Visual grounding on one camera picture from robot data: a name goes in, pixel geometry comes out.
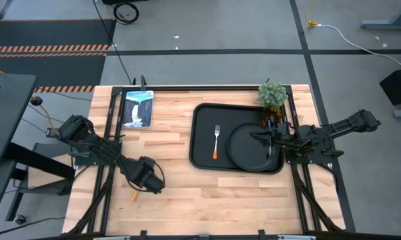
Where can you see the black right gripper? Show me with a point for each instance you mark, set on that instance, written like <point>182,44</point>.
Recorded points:
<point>282,135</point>

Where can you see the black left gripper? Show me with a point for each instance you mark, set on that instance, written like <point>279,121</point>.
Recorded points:
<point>146,175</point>

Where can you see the black round plate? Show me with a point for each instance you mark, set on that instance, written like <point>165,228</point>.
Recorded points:
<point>243,146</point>

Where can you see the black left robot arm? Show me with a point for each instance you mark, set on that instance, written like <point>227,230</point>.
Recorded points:
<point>96,146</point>

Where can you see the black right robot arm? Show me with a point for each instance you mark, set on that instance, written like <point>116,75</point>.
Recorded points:
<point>347,125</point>

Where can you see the black rectangular tray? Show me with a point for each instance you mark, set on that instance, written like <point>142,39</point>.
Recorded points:
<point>203,133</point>

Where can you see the green potted plant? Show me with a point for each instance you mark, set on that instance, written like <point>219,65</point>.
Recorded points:
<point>272,94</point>

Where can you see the waterfall cover book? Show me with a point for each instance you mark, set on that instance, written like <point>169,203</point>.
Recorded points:
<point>137,110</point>

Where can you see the yellow extension plug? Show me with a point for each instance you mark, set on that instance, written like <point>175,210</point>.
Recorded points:
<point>313,23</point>

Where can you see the round black knob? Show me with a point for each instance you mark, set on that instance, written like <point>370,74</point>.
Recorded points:
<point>36,101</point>

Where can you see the black caster wheel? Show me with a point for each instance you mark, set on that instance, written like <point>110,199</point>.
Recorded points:
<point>19,219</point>

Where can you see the black hazard-striped floor mat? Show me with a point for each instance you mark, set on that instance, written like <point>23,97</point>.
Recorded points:
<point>53,33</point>
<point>53,70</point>

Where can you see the black angled panel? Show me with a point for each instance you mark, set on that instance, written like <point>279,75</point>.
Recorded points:
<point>400,86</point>

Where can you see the black empty desk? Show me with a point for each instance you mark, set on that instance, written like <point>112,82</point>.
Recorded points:
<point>10,113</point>

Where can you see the grey desk foot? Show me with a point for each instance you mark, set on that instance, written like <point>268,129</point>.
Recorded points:
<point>387,24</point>

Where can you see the black aluminium table frame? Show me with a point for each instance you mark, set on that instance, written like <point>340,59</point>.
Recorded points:
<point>203,88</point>

